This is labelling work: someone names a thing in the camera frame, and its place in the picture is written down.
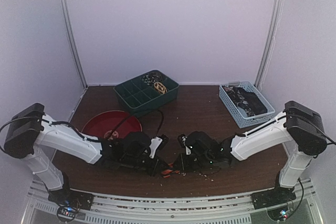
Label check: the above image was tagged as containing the light blue perforated basket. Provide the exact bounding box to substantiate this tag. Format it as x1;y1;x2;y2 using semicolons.
219;81;275;129

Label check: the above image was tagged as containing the orange navy striped tie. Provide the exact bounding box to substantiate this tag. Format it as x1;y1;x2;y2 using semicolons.
161;163;180;178

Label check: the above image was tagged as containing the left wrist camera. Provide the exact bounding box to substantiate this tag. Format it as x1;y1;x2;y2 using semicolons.
149;134;169;159

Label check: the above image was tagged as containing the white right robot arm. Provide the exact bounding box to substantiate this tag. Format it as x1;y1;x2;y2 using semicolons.
172;101;327;204

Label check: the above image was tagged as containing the plain black tie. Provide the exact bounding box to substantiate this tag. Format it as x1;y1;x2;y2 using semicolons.
246;91;268;115

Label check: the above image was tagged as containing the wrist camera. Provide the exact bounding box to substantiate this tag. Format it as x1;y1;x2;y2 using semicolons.
177;134;191;155
149;134;169;159

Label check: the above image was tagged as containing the tan patterned rolled tie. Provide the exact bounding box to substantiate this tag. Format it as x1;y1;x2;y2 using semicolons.
153;82;167;94

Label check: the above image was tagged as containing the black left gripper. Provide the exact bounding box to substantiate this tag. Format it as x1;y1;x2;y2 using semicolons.
122;154;169;178

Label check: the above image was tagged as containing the red round tray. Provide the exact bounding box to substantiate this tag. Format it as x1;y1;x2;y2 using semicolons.
82;110;142;140

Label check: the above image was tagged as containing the aluminium frame post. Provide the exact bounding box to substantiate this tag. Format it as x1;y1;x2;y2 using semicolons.
60;0;88;89
255;0;284;90

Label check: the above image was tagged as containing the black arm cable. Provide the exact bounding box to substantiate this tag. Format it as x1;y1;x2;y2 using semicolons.
286;113;336;146
104;108;165;143

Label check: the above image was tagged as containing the black white rolled tie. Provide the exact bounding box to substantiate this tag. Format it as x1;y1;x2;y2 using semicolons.
141;72;162;86

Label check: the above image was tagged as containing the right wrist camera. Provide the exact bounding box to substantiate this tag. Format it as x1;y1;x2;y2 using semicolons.
177;134;191;155

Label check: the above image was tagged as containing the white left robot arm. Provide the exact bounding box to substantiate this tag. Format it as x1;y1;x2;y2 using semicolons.
1;103;169;205

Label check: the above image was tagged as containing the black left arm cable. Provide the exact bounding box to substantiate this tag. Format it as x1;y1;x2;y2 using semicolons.
104;108;165;143

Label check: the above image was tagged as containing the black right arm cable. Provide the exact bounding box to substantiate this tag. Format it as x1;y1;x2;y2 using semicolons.
286;113;336;146

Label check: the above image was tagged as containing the right aluminium frame post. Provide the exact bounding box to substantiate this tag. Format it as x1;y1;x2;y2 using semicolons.
255;0;284;90

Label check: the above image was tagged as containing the left aluminium frame post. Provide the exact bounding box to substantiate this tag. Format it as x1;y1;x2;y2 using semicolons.
60;0;88;89

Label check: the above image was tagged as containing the dark green divided organizer box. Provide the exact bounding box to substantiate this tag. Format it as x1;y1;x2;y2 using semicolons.
114;70;179;118

